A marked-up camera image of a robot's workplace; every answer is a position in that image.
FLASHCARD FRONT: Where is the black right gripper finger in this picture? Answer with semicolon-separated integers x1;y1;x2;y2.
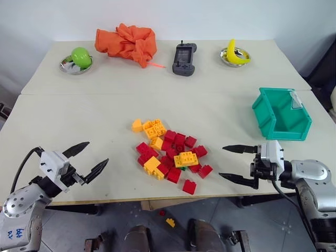
218;172;259;190
222;144;258;155

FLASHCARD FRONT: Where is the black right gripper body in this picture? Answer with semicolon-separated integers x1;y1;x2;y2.
250;151;278;181

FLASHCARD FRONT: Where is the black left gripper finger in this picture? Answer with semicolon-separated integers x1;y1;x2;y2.
62;141;91;159
81;158;109;186

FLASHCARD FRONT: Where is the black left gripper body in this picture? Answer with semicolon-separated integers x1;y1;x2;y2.
60;163;85;188

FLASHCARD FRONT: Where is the green plastic storage bin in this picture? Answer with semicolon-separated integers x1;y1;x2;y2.
251;87;313;142

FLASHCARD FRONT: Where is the dark rounded shape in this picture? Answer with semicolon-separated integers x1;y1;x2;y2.
124;224;154;252
187;218;227;252

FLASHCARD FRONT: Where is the clear label card holder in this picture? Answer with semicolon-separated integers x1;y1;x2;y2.
289;91;305;110

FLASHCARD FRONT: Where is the steel plate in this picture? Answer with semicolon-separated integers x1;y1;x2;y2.
58;54;95;76

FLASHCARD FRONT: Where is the yellow banana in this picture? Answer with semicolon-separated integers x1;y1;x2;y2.
226;38;250;65

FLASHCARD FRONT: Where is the green apple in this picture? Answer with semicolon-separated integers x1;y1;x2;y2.
71;47;92;68

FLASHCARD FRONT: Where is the steel bowl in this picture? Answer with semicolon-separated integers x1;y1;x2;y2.
219;47;252;68

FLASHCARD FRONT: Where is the grey handheld game controller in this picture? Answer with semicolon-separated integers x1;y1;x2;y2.
172;40;198;77

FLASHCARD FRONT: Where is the crumpled orange cloth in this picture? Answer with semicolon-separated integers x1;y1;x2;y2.
94;23;166;69

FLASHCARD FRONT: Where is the black chair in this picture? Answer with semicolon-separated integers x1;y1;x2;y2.
306;33;336;89

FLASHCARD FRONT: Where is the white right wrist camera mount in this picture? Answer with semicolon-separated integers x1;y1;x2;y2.
257;140;286;180

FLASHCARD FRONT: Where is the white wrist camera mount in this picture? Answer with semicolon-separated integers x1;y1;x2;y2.
257;140;286;180
39;151;71;194

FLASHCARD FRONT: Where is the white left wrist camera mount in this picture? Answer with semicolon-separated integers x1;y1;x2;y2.
39;151;71;194

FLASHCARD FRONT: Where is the black table frame bar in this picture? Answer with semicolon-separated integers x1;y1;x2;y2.
45;203;103;217
237;193;297;208

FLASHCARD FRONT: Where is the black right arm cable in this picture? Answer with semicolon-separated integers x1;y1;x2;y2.
271;180;317;237

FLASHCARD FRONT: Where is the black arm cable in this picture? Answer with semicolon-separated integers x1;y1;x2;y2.
10;146;45;195
271;180;317;237

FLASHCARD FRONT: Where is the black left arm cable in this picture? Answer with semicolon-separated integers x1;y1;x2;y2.
10;146;45;195

